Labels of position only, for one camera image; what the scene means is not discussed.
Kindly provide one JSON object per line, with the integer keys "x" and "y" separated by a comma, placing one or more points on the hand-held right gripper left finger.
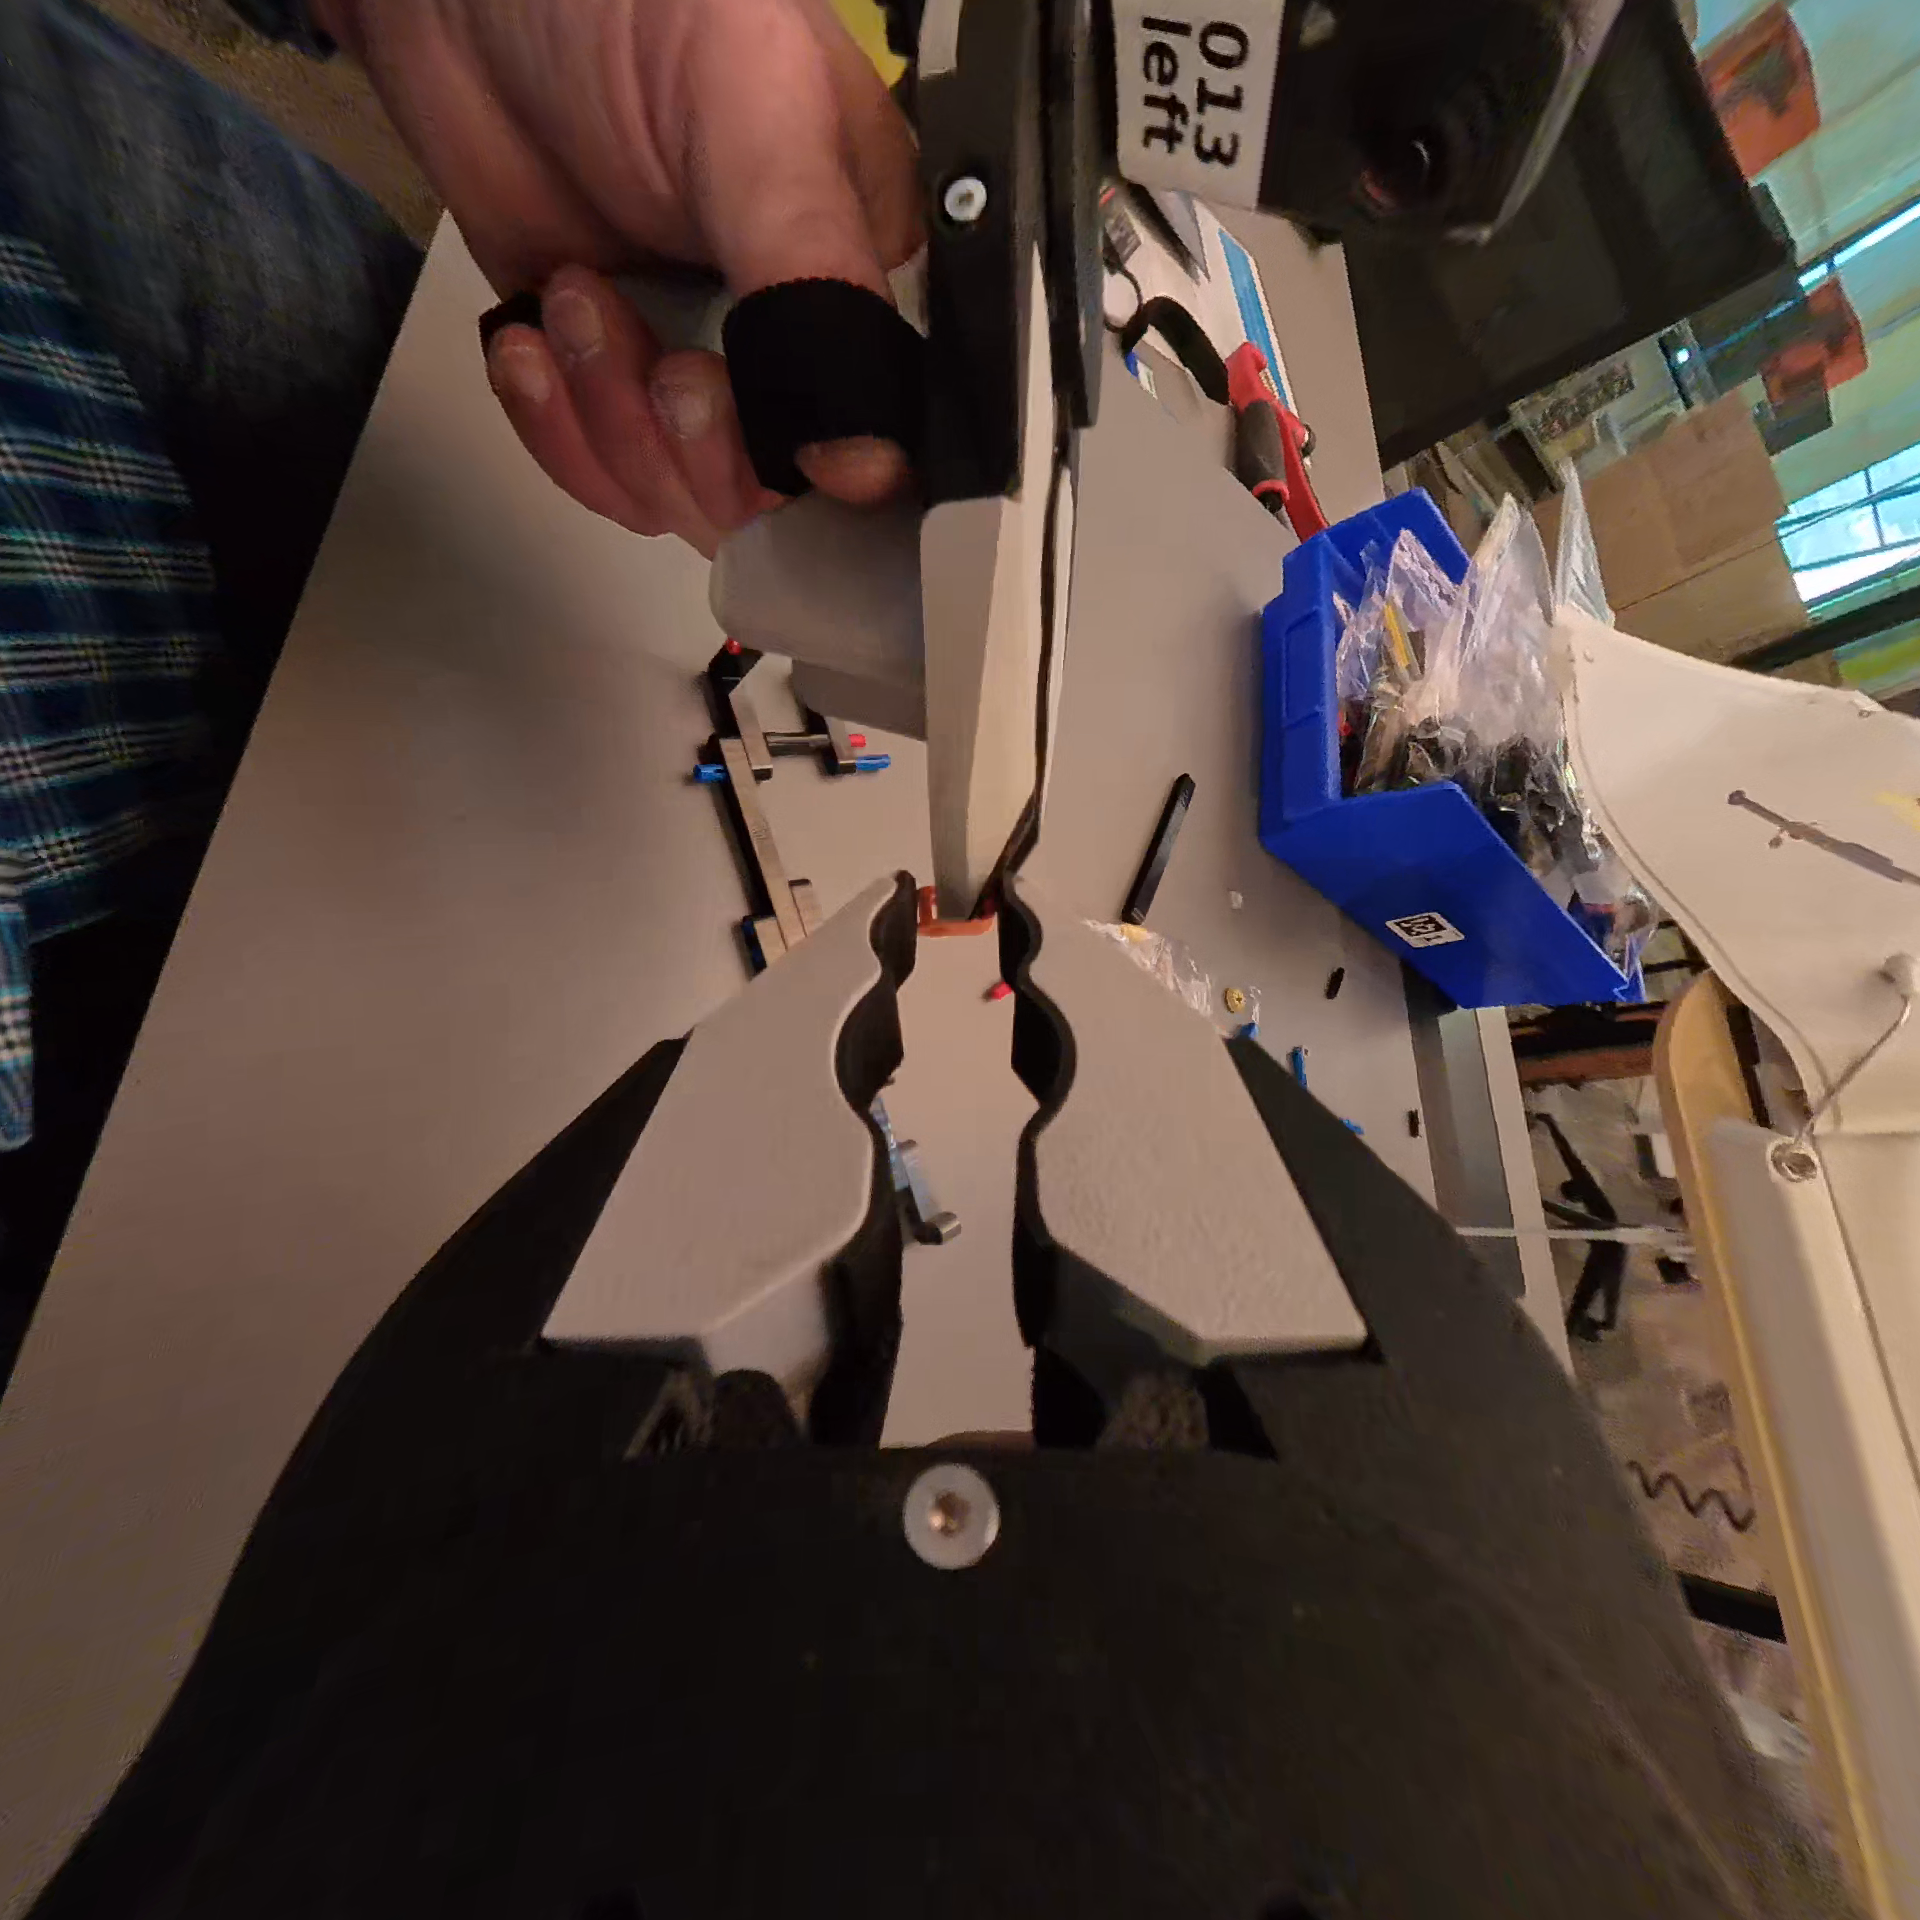
{"x": 704, "y": 1200}

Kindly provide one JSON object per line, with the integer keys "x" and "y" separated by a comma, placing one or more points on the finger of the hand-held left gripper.
{"x": 984, "y": 675}

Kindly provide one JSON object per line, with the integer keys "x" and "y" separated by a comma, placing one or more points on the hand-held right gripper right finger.
{"x": 1216, "y": 1200}

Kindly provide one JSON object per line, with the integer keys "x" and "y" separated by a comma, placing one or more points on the orange lego connector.
{"x": 953, "y": 918}

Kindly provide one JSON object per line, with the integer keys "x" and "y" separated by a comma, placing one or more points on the black lego technic assembly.
{"x": 763, "y": 849}

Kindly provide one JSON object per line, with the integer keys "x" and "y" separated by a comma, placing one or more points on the white instruction booklet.
{"x": 1694, "y": 783}

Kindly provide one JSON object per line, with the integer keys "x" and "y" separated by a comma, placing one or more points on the clear bag small lego parts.
{"x": 1172, "y": 960}

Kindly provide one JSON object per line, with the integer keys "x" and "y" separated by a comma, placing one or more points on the long black lego beam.
{"x": 1160, "y": 849}

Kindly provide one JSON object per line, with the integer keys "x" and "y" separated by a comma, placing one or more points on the bundle of clear lego bags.
{"x": 1471, "y": 675}

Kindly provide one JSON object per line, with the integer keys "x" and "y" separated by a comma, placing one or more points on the person's left hand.
{"x": 647, "y": 137}

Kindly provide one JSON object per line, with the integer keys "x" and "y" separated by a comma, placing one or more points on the grey table leg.
{"x": 1471, "y": 1141}

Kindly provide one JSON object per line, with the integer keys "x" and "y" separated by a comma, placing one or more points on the red black hand tool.
{"x": 1278, "y": 453}

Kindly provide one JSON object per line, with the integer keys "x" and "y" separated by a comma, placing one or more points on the black office chair base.
{"x": 1591, "y": 1185}

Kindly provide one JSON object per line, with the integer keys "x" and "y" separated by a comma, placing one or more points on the blue plastic storage bin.
{"x": 1427, "y": 871}

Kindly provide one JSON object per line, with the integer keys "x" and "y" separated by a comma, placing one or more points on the black monitor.
{"x": 1577, "y": 302}

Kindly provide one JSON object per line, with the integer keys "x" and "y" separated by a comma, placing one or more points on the cardboard box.
{"x": 1681, "y": 525}

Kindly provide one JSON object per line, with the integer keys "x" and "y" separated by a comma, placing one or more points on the person's torso plaid shirt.
{"x": 91, "y": 597}

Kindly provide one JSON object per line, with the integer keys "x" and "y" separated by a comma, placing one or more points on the orange wall poster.
{"x": 1765, "y": 82}
{"x": 1814, "y": 369}

